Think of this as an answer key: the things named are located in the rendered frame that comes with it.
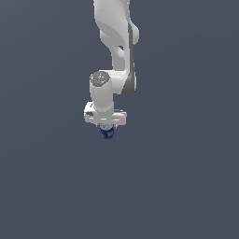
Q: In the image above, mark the blue can with pale lid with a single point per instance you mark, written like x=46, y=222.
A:
x=107, y=131

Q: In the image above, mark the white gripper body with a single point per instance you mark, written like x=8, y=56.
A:
x=104, y=117

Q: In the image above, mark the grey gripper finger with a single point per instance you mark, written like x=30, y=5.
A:
x=100, y=125
x=115, y=126

